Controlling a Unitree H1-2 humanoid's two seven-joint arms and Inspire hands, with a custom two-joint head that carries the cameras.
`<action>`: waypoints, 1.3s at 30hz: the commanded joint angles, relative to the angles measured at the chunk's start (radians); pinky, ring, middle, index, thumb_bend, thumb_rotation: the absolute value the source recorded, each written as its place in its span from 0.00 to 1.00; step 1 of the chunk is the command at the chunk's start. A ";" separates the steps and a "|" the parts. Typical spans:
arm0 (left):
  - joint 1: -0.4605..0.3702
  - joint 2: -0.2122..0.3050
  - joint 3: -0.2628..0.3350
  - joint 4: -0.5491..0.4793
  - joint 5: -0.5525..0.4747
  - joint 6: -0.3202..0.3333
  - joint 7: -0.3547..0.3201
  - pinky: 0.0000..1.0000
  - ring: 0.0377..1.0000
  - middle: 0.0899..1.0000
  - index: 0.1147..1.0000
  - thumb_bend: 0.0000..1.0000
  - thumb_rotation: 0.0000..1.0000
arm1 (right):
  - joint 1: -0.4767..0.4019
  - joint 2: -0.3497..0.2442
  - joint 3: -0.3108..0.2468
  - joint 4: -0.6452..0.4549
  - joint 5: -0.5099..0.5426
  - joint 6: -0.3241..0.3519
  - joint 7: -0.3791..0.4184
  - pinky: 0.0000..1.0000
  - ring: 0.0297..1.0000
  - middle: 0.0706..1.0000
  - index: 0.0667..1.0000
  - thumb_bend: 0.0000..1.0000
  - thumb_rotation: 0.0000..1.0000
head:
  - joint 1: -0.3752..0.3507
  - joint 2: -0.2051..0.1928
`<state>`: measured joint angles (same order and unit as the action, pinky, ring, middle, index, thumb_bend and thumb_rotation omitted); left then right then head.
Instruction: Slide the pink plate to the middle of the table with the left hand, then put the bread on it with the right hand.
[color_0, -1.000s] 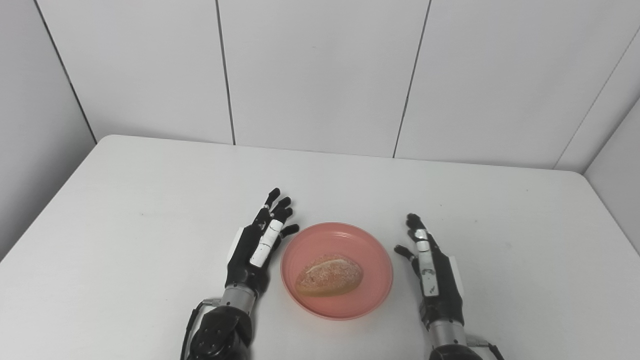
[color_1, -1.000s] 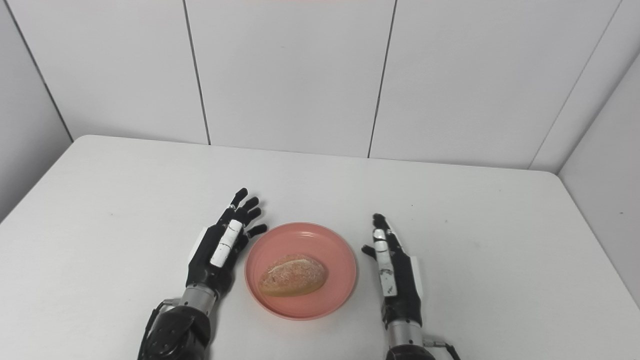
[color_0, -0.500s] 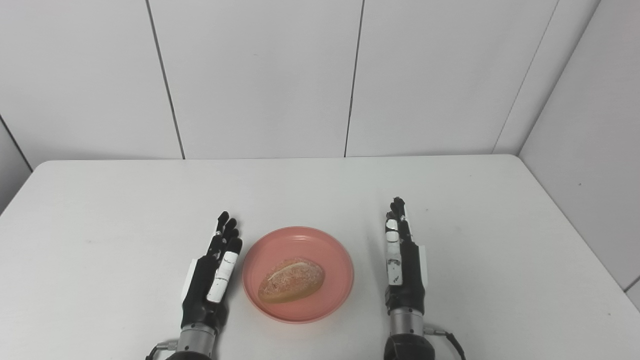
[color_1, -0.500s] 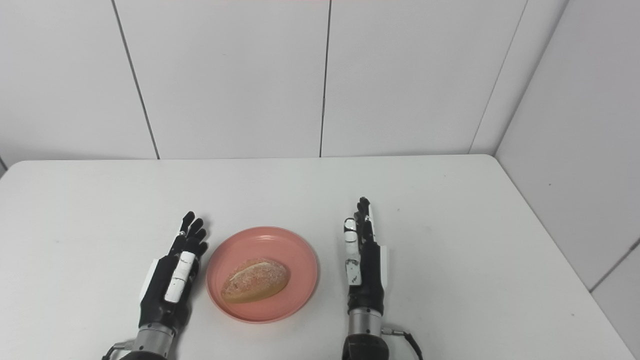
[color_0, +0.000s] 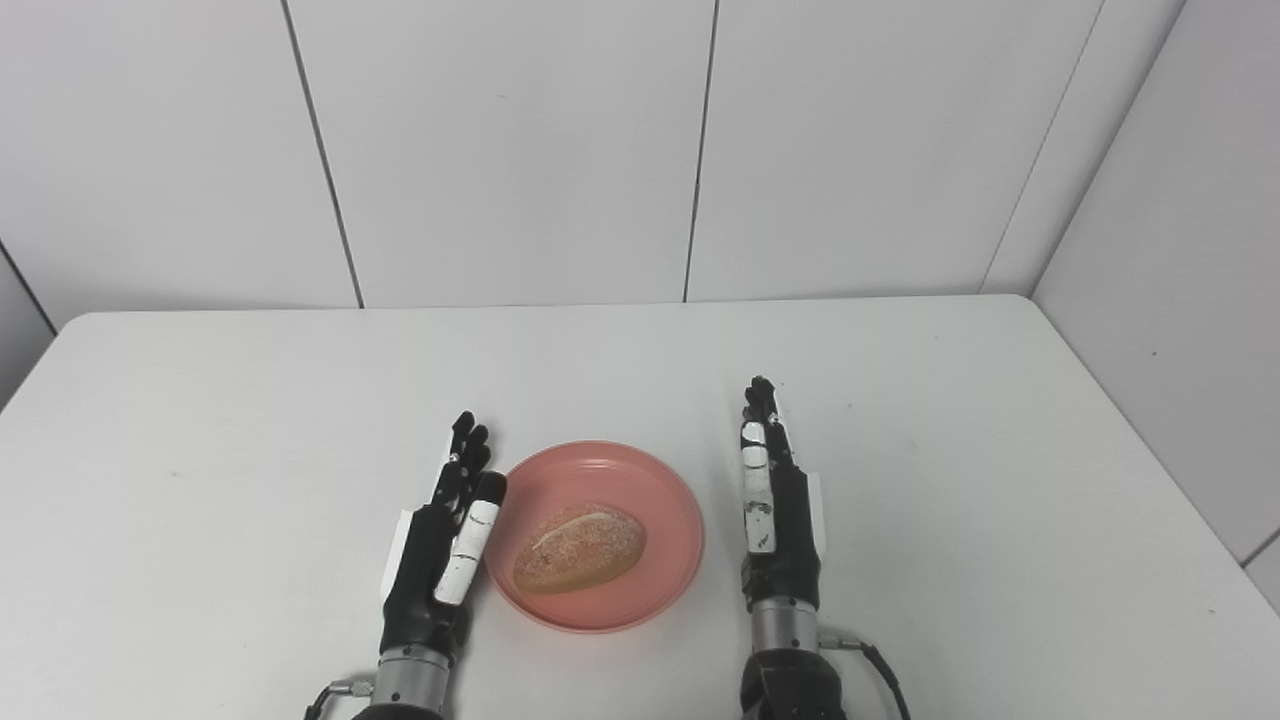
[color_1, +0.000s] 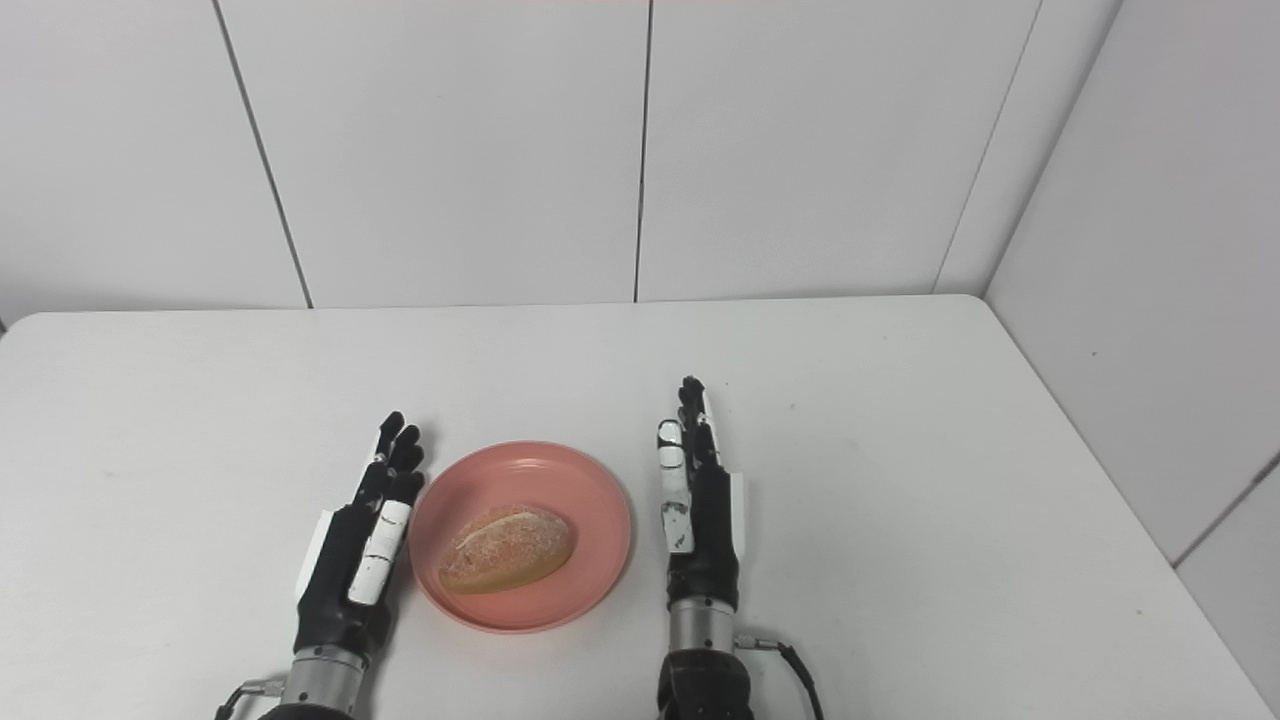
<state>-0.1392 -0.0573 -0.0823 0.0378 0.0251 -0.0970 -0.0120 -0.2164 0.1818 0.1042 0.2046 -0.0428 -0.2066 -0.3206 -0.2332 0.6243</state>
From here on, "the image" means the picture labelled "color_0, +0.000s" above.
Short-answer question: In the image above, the golden bread roll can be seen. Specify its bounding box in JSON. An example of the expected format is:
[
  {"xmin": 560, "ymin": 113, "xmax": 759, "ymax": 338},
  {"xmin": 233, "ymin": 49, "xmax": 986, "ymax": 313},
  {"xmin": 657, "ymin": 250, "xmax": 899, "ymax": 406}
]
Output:
[{"xmin": 513, "ymin": 503, "xmax": 647, "ymax": 596}]

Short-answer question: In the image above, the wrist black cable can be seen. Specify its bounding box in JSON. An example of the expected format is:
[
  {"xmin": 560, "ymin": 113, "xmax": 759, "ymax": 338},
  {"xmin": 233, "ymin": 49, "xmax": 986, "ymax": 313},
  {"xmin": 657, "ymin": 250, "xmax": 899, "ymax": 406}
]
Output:
[
  {"xmin": 818, "ymin": 631, "xmax": 914, "ymax": 720},
  {"xmin": 304, "ymin": 676, "xmax": 378, "ymax": 720}
]

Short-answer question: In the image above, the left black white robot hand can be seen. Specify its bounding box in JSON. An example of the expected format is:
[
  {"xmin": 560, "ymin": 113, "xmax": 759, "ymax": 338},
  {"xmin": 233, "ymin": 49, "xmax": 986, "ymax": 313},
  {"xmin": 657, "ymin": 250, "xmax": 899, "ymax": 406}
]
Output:
[{"xmin": 377, "ymin": 411, "xmax": 509, "ymax": 665}]

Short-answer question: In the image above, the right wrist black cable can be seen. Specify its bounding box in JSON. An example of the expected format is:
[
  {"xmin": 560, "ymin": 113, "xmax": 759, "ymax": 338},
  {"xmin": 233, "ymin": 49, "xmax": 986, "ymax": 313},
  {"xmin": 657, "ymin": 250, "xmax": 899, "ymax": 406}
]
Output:
[{"xmin": 818, "ymin": 631, "xmax": 914, "ymax": 720}]

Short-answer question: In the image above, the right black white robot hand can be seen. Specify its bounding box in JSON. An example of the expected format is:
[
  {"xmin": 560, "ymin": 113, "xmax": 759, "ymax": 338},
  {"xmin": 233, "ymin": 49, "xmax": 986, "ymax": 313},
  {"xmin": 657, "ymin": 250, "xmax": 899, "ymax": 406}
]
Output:
[{"xmin": 739, "ymin": 376, "xmax": 828, "ymax": 615}]

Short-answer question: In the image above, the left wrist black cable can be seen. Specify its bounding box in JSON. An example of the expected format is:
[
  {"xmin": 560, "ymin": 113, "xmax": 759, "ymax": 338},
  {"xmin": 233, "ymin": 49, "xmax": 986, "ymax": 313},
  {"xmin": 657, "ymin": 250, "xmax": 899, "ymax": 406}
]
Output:
[{"xmin": 304, "ymin": 676, "xmax": 378, "ymax": 720}]

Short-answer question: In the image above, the pink round plate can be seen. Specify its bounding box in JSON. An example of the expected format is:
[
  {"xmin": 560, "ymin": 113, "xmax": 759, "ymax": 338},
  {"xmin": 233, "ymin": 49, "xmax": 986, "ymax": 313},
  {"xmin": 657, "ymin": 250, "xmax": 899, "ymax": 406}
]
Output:
[{"xmin": 484, "ymin": 441, "xmax": 705, "ymax": 635}]

